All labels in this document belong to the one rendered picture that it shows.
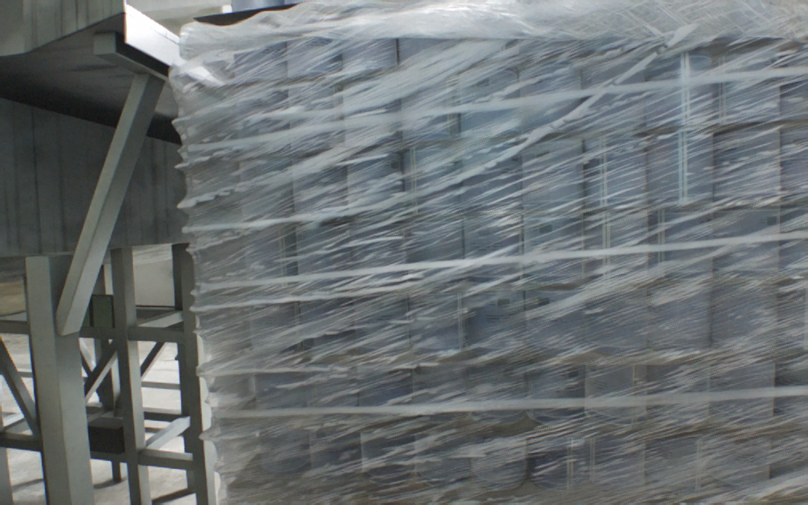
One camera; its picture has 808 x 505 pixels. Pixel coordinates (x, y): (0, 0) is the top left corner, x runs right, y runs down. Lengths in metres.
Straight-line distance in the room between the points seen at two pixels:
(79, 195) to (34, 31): 0.27
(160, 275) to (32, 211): 3.30
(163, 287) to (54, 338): 3.35
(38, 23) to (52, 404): 0.51
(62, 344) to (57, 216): 0.21
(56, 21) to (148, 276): 3.58
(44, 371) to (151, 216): 0.36
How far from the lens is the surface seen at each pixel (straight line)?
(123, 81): 0.78
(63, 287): 0.75
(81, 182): 0.87
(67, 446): 0.80
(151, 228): 0.99
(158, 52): 0.58
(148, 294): 4.18
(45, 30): 0.69
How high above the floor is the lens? 0.85
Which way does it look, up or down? 4 degrees down
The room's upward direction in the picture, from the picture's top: straight up
